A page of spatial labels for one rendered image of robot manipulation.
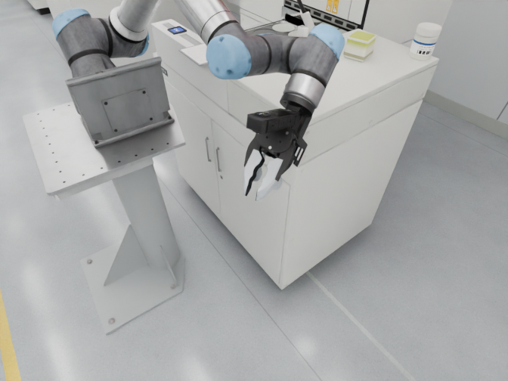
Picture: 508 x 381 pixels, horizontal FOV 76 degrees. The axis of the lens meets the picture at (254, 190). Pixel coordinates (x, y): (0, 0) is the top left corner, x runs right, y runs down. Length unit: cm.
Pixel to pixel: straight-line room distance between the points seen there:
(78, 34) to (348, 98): 78
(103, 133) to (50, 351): 100
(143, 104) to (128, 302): 95
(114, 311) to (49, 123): 85
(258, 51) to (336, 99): 37
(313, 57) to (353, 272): 125
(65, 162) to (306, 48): 74
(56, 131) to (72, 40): 29
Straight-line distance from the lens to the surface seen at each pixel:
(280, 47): 71
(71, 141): 116
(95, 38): 114
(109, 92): 102
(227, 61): 61
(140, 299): 165
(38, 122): 130
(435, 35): 125
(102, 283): 176
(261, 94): 95
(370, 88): 104
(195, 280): 166
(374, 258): 180
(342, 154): 109
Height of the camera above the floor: 143
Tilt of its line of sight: 46 degrees down
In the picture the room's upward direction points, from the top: straight up
